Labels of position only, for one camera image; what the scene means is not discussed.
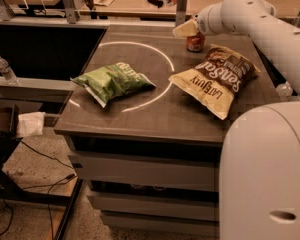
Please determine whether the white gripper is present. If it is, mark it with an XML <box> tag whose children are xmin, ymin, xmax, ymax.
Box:
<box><xmin>173</xmin><ymin>3</ymin><xmax>224</xmax><ymax>37</ymax></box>

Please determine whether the red coke can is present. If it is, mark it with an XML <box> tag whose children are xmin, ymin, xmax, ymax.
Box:
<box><xmin>186</xmin><ymin>33</ymin><xmax>205</xmax><ymax>52</ymax></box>

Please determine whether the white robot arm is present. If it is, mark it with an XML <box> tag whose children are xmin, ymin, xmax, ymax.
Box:
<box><xmin>197</xmin><ymin>0</ymin><xmax>300</xmax><ymax>240</ymax></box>

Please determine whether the brown yellow chip bag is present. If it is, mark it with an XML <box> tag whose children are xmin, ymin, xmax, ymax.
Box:
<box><xmin>169</xmin><ymin>44</ymin><xmax>260</xmax><ymax>120</ymax></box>

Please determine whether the green jalapeno chip bag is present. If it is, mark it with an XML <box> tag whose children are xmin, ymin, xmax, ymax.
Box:
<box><xmin>71</xmin><ymin>62</ymin><xmax>155</xmax><ymax>108</ymax></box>

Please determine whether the black headband object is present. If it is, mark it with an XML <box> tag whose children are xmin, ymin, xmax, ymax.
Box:
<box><xmin>147</xmin><ymin>0</ymin><xmax>164</xmax><ymax>8</ymax></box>

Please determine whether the small paper card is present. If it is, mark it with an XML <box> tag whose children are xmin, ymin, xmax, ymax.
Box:
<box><xmin>93</xmin><ymin>0</ymin><xmax>115</xmax><ymax>7</ymax></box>

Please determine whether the grey drawer cabinet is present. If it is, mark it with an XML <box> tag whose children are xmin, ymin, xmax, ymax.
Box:
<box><xmin>55</xmin><ymin>25</ymin><xmax>278</xmax><ymax>238</ymax></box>

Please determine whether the clear bottle right side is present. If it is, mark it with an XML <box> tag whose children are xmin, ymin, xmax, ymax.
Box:
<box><xmin>276</xmin><ymin>82</ymin><xmax>293</xmax><ymax>102</ymax></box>

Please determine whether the white crumpled cloth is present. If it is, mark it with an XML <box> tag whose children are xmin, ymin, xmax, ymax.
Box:
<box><xmin>16</xmin><ymin>112</ymin><xmax>45</xmax><ymax>137</ymax></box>

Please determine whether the clear plastic water bottle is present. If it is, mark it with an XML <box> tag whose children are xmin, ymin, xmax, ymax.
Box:
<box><xmin>0</xmin><ymin>56</ymin><xmax>19</xmax><ymax>86</ymax></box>

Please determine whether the black floor cable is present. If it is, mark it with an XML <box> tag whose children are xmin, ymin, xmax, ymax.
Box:
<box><xmin>0</xmin><ymin>139</ymin><xmax>78</xmax><ymax>240</ymax></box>

